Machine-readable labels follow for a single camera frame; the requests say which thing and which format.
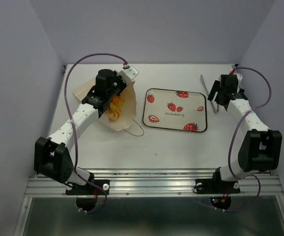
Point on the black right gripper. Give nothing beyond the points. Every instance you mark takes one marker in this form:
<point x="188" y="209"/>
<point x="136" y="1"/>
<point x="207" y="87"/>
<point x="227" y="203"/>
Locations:
<point x="215" y="87"/>

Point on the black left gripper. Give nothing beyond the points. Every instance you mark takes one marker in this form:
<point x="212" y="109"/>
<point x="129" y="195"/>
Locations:
<point x="123" y="83"/>

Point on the fake croissant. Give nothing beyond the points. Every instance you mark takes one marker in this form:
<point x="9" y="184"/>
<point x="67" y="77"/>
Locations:
<point x="114" y="111"/>

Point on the metal tongs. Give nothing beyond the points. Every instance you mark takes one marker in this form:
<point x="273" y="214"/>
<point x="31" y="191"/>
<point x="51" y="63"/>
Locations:
<point x="214" y="108"/>

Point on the beige paper bag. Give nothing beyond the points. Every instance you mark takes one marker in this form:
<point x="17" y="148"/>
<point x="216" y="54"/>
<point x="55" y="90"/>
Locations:
<point x="128" y="112"/>

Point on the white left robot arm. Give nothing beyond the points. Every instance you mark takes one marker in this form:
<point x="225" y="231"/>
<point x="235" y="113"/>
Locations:
<point x="52" y="154"/>

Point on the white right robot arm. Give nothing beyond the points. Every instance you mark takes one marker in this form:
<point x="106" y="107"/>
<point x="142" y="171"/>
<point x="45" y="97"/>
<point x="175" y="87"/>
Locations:
<point x="261" y="147"/>

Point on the strawberry print tray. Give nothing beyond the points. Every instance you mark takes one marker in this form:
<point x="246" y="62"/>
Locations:
<point x="175" y="110"/>

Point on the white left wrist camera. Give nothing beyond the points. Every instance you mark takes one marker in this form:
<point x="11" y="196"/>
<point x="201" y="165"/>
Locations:
<point x="128" y="73"/>

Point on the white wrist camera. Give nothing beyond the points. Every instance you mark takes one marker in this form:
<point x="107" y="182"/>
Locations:
<point x="239" y="76"/>
<point x="128" y="73"/>

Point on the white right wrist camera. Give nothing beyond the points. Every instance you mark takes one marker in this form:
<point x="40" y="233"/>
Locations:
<point x="239" y="76"/>

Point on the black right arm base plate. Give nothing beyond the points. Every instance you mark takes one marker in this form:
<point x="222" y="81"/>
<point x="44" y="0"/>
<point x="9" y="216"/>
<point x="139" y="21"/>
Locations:
<point x="209" y="186"/>

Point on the aluminium front frame rails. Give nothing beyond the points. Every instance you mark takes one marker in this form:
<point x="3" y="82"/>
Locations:
<point x="129" y="183"/>

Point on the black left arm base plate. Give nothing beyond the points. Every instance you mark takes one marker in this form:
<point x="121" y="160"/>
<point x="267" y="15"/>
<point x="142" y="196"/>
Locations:
<point x="85" y="190"/>

